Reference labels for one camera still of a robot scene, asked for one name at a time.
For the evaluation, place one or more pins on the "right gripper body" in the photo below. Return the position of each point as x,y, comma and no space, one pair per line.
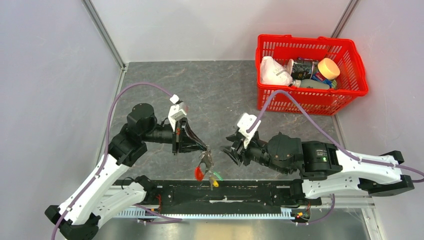
254,151

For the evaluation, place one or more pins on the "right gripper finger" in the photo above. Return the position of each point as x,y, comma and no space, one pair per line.
233,137
233,154

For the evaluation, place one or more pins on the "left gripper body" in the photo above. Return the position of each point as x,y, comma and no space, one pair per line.
176,137

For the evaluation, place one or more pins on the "keyring bunch with tags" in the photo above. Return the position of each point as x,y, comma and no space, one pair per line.
205,170

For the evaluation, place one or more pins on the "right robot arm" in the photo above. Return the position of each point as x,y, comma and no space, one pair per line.
323,167

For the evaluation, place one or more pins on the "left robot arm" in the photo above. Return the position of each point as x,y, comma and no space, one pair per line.
82,215

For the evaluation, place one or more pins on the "white plastic bag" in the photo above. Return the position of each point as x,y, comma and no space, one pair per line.
273,73

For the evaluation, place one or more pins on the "grey green pouch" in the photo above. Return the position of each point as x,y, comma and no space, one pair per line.
310,83

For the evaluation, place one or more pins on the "dark printed can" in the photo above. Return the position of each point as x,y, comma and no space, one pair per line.
302,68

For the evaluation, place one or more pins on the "jar with yellow lid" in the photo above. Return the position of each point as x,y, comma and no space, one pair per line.
326,71

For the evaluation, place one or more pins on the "red plastic basket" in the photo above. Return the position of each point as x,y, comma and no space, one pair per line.
351,83

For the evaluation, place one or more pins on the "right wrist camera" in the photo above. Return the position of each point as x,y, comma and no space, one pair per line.
247,125

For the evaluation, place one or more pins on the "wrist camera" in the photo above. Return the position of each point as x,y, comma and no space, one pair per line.
247,125
177,111

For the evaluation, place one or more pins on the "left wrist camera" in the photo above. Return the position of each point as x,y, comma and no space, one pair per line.
177,111

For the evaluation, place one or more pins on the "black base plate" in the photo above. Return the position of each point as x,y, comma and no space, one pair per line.
231,197

